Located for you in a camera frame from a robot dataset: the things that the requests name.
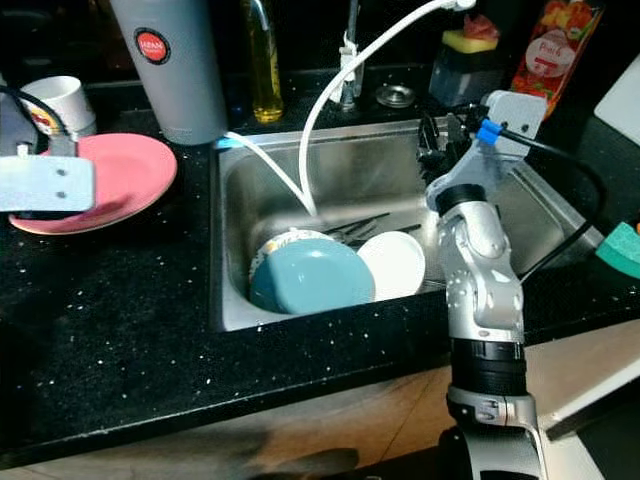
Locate round metal counter cap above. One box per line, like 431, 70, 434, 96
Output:
375, 84, 418, 110

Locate stainless steel sink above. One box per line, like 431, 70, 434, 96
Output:
209, 116, 608, 333

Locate grey sponge holder box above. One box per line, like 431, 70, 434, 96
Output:
427, 36, 507, 107

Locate yellow sponge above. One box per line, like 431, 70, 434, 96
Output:
442, 29, 490, 55

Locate dark chopsticks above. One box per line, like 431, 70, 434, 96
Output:
324, 212, 413, 247

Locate white bowl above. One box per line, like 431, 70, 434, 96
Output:
357, 230, 428, 302

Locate silver tap stem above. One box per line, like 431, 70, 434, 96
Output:
338, 0, 365, 112

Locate red scrubber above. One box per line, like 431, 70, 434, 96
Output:
462, 13, 502, 44

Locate red printed package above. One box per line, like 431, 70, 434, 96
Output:
509, 0, 605, 122

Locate teal bowl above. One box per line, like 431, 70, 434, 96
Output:
249, 234, 377, 316

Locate white board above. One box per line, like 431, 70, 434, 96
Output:
591, 66, 640, 150

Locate patterned rim bowl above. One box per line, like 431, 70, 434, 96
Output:
249, 228, 336, 273

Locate yellow liquid bottle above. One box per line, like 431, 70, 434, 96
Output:
244, 0, 285, 125

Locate green sponge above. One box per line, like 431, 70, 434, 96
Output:
594, 221, 640, 280

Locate silver faucet spout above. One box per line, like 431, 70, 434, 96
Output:
248, 0, 273, 33

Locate white printed cup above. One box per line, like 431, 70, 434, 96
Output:
20, 75, 99, 142

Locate grey cylinder with red logo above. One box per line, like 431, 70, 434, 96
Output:
110, 0, 229, 147

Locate pink plate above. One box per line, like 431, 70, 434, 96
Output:
8, 132, 180, 238

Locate blue cable clip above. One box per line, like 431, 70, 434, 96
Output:
476, 119, 504, 148

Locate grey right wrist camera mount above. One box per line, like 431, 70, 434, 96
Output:
424, 89, 549, 213

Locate white flexible hose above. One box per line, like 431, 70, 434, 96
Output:
222, 0, 477, 218

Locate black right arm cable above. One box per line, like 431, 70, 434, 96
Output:
500, 128, 608, 283

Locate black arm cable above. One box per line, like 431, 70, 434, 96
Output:
0, 84, 53, 151
500, 128, 608, 283

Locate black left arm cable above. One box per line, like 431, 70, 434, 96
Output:
0, 84, 53, 151

